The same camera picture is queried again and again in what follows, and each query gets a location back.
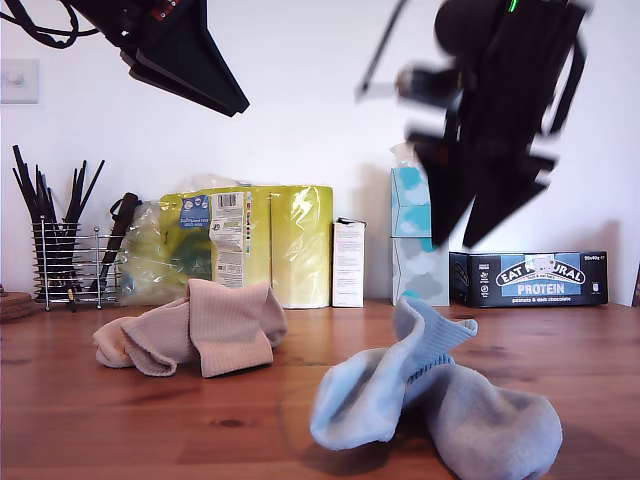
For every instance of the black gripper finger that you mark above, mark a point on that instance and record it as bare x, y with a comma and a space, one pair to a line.
505, 200
180, 87
450, 200
195, 50

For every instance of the light blue ribbed sock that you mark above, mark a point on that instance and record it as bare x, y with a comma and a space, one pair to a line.
360, 400
490, 420

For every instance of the grey cloud tissue box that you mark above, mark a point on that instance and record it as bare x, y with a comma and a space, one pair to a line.
415, 272

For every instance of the yellow-green paper roll pack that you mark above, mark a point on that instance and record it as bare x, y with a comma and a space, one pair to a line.
295, 240

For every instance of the black stick with gold band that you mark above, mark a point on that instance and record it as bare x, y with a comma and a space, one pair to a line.
73, 300

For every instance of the white wall light switch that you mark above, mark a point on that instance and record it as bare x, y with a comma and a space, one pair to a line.
20, 82

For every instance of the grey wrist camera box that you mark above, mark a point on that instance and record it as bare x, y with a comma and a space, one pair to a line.
425, 87

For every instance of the thin black stick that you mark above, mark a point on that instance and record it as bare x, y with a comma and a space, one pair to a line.
85, 190
27, 181
75, 189

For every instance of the black protein bar box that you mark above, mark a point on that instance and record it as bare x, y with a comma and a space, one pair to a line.
530, 285

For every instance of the beige ribbed sock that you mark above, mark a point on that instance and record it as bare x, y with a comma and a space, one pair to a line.
150, 340
230, 330

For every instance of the white carton box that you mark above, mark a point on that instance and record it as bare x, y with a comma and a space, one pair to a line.
348, 265

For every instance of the dark chair back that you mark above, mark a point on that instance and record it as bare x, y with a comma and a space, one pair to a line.
636, 287

